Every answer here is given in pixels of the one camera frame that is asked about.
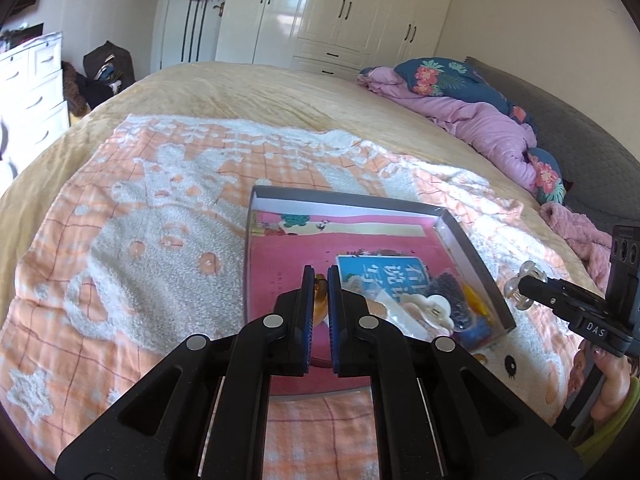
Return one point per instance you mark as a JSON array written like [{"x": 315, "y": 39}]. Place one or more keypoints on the person's right forearm green sleeve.
[{"x": 620, "y": 425}]

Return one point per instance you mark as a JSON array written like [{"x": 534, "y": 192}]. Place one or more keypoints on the white wardrobe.
[{"x": 325, "y": 10}]

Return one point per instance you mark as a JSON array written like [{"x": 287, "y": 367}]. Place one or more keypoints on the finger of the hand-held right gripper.
[{"x": 555, "y": 295}]

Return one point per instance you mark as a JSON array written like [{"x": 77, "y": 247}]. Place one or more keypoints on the cream hair claw clip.
[{"x": 425, "y": 310}]

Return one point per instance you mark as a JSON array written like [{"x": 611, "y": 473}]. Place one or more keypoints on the clear hair claw clip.
[{"x": 520, "y": 290}]

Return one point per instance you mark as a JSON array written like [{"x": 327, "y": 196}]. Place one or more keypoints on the grey shallow box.
[{"x": 350, "y": 199}]

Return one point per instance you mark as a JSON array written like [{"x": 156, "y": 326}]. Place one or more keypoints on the pink duvet with floral side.
[{"x": 475, "y": 120}]

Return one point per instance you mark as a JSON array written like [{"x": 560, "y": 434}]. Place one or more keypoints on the black hair clip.
[{"x": 450, "y": 290}]

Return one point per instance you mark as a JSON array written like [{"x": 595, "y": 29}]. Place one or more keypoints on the person's right hand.
[{"x": 617, "y": 377}]

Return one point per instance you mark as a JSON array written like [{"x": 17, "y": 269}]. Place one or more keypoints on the bow earrings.
[{"x": 395, "y": 321}]

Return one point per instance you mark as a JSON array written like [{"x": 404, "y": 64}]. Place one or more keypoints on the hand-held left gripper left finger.
[{"x": 300, "y": 310}]

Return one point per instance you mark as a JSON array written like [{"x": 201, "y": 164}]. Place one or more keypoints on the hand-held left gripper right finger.
[{"x": 340, "y": 310}]

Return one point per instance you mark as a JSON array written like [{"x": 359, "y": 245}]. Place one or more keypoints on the yellow transparent hair clip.
[{"x": 480, "y": 305}]

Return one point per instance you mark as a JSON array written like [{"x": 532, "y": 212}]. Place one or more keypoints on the pile of dark clothes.
[{"x": 82, "y": 95}]

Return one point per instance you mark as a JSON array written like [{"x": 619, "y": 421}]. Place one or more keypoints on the small blue box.
[{"x": 475, "y": 334}]

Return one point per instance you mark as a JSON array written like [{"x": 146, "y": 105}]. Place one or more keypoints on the grey quilted headboard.
[{"x": 575, "y": 135}]

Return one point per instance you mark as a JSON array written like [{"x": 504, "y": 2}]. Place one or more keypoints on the pink fleece blanket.
[{"x": 575, "y": 230}]

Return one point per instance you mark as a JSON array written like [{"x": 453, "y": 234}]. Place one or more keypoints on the tan bedspread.
[{"x": 225, "y": 90}]

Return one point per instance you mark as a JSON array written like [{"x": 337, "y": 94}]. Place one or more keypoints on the white chest of drawers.
[{"x": 30, "y": 90}]

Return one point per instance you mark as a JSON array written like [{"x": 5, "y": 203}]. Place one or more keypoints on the peach and white blanket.
[{"x": 125, "y": 220}]

